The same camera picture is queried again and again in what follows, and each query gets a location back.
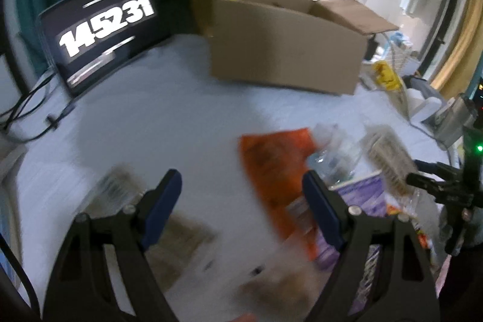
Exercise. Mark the yellow curtain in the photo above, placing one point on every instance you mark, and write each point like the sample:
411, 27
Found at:
460, 54

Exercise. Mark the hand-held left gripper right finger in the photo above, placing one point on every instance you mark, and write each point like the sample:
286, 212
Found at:
324, 209

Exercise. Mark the white plastic device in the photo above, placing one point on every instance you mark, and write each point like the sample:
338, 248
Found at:
422, 105

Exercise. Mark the purple snack packet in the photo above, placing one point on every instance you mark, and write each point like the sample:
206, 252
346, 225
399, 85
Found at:
362, 190

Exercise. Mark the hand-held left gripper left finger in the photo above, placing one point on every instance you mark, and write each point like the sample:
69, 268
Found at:
162, 205

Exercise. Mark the white plastic basket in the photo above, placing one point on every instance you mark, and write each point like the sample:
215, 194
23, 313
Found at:
403, 58

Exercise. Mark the beige cracker packet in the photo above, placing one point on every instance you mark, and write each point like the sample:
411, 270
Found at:
388, 159
181, 242

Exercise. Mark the brown snack packet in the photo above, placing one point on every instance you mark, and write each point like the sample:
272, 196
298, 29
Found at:
271, 288

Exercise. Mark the clear plastic bottle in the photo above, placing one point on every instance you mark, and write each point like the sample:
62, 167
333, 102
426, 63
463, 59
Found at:
336, 159

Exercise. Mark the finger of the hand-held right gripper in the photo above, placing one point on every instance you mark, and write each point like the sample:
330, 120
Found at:
434, 186
426, 166

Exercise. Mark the cardboard box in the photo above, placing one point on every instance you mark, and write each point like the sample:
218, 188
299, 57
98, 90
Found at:
283, 50

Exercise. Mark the black tablet with clock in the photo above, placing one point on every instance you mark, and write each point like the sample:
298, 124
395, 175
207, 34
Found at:
102, 31

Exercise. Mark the person's left hand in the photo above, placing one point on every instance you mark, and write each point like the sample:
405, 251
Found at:
247, 318

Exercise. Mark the grey cloth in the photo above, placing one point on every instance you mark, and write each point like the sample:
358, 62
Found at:
417, 82

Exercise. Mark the black power adapter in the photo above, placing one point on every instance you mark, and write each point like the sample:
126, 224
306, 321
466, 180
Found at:
370, 48

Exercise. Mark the yellow duck packet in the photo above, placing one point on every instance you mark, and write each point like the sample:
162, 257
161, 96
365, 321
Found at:
385, 75

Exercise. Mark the orange snack packet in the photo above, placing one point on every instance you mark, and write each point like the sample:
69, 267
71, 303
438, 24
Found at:
271, 171

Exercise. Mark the steel thermos bottle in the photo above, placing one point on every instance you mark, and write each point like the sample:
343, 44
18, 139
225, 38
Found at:
452, 122

